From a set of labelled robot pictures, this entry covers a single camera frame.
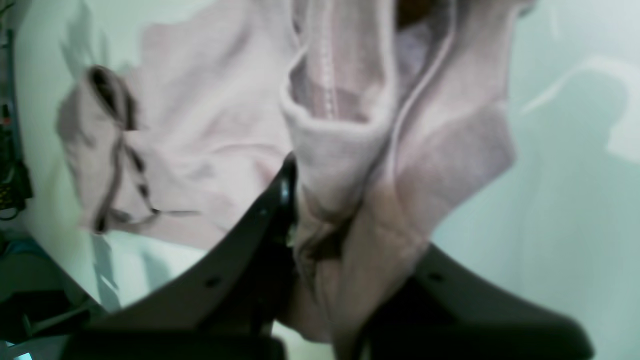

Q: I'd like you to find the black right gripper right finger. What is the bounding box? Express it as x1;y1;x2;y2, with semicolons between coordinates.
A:
352;244;595;360

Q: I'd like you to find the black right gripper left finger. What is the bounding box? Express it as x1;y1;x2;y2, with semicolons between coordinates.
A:
61;153;297;360

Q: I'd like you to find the mauve T-shirt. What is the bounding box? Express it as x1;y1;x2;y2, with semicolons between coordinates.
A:
56;0;534;360

